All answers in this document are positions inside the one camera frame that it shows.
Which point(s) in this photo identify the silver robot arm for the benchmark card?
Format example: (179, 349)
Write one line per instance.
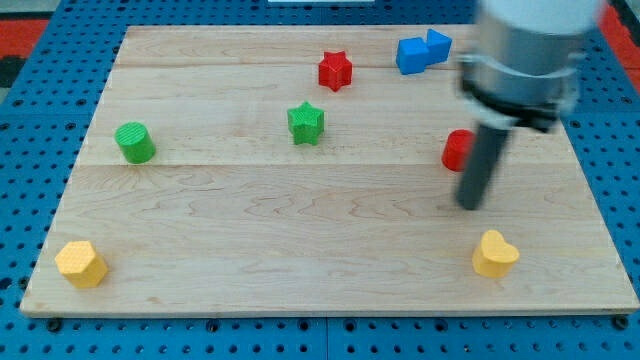
(522, 67)

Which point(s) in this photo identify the yellow heart block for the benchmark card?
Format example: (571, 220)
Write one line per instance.
(494, 257)

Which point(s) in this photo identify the yellow hexagon block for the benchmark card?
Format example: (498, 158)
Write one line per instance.
(80, 264)

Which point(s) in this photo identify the green star block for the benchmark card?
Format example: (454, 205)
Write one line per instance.
(305, 123)

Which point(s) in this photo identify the wooden board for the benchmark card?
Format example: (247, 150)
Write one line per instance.
(231, 219)

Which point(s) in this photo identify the red star block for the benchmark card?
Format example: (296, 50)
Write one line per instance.
(335, 70)

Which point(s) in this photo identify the red cylinder block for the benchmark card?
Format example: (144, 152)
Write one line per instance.
(457, 149)

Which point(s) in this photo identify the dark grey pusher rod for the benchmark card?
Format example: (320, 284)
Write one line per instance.
(485, 154)

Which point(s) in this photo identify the green cylinder block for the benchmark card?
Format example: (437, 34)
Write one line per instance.
(135, 142)

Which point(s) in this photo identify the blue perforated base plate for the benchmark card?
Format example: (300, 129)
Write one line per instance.
(44, 118)

